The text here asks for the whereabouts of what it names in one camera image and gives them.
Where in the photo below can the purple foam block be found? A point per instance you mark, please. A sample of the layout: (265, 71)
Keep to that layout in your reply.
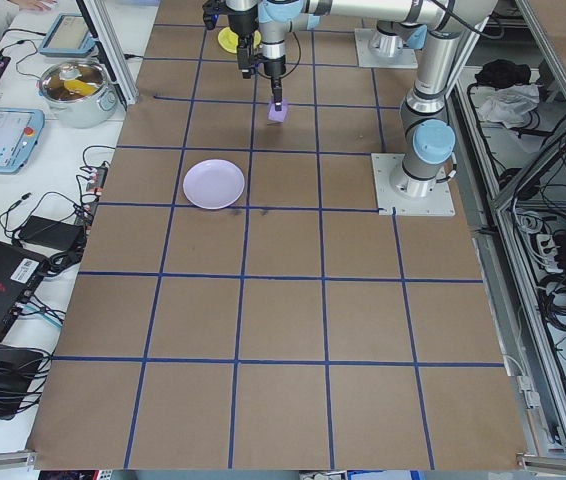
(277, 117)

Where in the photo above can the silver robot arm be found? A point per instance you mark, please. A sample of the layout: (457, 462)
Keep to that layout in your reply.
(385, 42)
(433, 75)

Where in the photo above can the person's bare hand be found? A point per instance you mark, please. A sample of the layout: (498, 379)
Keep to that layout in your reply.
(37, 3)

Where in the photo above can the yellow plate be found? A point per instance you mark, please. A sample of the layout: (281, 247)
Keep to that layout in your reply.
(225, 39)

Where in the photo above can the purple plate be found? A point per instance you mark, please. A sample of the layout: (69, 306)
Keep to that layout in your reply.
(214, 184)

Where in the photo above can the yellow item inside pot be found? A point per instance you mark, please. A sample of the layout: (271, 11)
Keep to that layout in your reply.
(79, 88)

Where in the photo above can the steel pot with glass lid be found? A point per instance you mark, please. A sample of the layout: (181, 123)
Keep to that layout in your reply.
(80, 112)

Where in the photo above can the blue teach pendant tablet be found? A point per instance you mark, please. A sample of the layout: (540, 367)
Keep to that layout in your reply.
(3, 142)
(67, 34)

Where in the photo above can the black power strip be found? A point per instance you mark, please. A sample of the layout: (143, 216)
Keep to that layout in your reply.
(94, 187)

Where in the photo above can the black cloth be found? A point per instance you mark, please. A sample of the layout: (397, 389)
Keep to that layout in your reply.
(503, 72)

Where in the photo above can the white crumpled cloth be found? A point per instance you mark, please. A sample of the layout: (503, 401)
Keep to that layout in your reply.
(508, 106)

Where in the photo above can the black power adapter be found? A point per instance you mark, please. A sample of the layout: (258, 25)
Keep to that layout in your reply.
(49, 232)

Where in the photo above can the white power strip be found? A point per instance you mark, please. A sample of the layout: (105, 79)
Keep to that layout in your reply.
(543, 245)

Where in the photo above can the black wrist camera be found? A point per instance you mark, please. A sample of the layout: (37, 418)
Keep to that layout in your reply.
(210, 15)

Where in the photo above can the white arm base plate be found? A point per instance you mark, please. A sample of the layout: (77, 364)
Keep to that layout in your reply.
(428, 202)
(388, 60)

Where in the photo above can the aluminium profile post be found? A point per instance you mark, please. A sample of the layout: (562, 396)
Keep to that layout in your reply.
(113, 55)

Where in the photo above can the metal V-shaped frame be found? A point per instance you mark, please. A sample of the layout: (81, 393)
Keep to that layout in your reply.
(513, 280)

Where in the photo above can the gray metal bracket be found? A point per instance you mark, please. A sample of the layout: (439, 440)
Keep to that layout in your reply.
(528, 392)

